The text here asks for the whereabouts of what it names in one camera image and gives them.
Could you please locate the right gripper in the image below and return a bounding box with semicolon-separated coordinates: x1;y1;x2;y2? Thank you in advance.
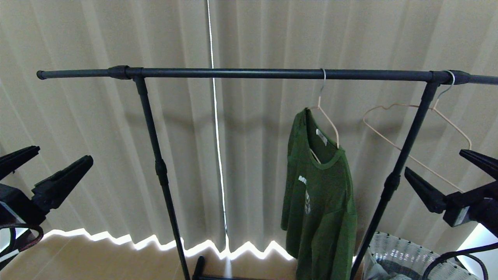
404;149;498;238

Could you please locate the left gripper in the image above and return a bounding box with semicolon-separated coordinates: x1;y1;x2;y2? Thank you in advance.
0;145;94;234

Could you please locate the pink clothes hanger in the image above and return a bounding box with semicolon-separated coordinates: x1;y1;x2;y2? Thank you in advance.
307;68;340;165
363;70;473;193

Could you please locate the pale grey garment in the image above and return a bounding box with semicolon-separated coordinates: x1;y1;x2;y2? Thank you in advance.
366;263;405;280

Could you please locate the green sleeveless shirt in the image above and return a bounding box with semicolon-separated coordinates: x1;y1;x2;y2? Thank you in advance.
281;108;358;280

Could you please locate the white laundry basket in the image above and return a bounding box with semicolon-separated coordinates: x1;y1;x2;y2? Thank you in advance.
362;232;482;280

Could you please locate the black clothes rack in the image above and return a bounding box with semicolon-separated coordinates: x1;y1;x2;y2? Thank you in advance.
36;65;498;280

